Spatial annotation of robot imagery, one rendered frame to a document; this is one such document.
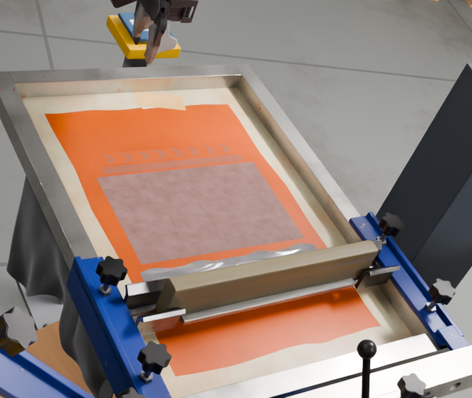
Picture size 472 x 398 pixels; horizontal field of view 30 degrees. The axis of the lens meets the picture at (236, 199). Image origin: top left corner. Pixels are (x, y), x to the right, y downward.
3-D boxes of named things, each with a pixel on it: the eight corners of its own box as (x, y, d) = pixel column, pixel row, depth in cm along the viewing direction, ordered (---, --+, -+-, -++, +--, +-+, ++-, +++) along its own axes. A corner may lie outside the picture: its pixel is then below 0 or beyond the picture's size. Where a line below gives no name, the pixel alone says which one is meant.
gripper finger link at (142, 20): (156, 44, 180) (173, 14, 173) (130, 45, 177) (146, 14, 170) (151, 32, 182) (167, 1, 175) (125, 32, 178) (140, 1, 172)
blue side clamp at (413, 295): (337, 239, 170) (351, 214, 165) (357, 236, 173) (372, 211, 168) (425, 365, 153) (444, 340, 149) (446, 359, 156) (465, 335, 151)
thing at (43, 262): (3, 272, 191) (37, 123, 164) (20, 269, 193) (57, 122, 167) (76, 455, 166) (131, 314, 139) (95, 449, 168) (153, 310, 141)
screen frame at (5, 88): (-15, 87, 167) (-12, 71, 164) (243, 76, 198) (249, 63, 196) (148, 444, 123) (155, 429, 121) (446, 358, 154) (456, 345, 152)
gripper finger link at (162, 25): (163, 49, 169) (170, 5, 165) (156, 49, 168) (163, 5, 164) (152, 39, 173) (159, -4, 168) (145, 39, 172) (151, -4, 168)
